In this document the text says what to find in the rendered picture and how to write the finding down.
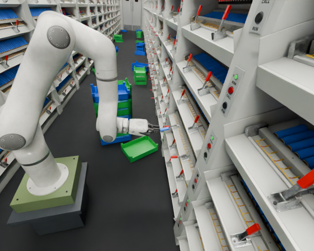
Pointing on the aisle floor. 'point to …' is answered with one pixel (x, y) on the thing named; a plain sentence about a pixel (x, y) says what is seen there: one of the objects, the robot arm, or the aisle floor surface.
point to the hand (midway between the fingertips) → (156, 129)
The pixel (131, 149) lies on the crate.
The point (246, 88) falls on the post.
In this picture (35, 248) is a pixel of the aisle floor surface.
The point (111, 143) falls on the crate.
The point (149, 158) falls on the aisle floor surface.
